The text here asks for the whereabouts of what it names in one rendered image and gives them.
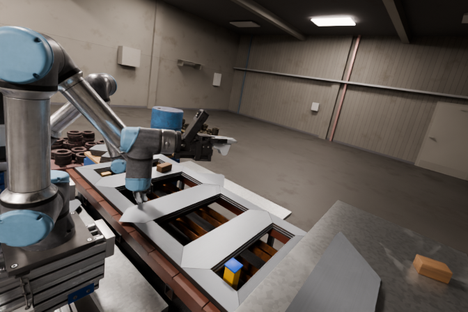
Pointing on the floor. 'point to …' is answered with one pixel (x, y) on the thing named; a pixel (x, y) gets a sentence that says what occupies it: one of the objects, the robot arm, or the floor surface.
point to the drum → (166, 118)
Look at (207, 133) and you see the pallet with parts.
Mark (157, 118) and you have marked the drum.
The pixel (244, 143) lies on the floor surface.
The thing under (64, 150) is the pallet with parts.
